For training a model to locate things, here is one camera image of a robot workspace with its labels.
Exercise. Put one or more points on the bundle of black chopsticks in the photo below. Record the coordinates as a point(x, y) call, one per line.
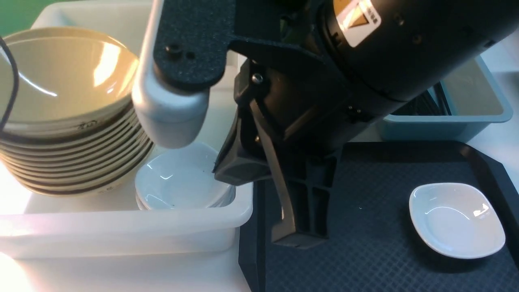
point(432, 102)

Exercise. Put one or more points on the black serving tray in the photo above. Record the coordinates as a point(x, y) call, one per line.
point(372, 245)

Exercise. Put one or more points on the blue-grey chopstick bin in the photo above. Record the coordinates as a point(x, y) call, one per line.
point(474, 100)

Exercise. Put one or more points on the stack of yellow noodle bowls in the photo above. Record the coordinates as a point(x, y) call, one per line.
point(72, 128)

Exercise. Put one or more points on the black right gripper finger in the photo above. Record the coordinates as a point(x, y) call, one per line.
point(305, 199)
point(284, 232)

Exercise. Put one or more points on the stack of white sauce dishes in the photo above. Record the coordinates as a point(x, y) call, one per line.
point(182, 179)

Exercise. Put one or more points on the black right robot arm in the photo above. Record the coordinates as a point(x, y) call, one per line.
point(401, 47)

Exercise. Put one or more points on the white square sauce dish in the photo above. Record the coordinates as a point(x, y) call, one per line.
point(456, 220)

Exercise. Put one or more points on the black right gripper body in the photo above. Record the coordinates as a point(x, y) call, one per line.
point(307, 111)

